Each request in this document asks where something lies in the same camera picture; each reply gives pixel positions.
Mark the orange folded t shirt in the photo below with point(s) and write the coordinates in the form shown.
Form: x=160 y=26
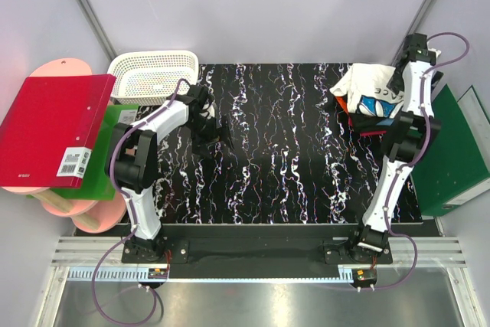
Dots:
x=342 y=103

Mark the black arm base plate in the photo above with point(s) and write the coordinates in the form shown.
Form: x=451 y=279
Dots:
x=254 y=252

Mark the white perforated plastic basket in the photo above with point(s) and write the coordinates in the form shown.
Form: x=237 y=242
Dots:
x=146 y=78

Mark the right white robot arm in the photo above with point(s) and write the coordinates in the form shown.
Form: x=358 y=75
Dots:
x=403 y=145

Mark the red ring binder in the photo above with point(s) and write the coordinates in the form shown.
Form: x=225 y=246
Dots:
x=51 y=128

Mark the white slotted cable duct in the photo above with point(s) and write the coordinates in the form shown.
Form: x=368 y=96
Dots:
x=115 y=274

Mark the dark green ring binder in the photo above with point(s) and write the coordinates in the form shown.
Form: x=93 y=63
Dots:
x=455 y=168

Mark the black printed folded t shirt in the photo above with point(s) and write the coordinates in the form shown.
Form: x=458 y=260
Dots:
x=371 y=122

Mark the red folded t shirt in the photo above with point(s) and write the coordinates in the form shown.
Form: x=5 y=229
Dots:
x=373 y=133

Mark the white t shirt blue print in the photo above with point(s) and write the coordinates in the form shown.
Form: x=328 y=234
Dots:
x=364 y=86

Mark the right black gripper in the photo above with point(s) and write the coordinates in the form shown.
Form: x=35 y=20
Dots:
x=395 y=83

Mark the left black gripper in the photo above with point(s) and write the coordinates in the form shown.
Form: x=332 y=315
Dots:
x=199 y=143

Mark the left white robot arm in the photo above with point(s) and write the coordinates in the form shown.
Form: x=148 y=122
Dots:
x=132 y=161

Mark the green plastic folder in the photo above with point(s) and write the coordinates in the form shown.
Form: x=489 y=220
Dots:
x=96 y=185

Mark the black marble pattern mat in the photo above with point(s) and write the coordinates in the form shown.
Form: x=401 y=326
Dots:
x=296 y=159

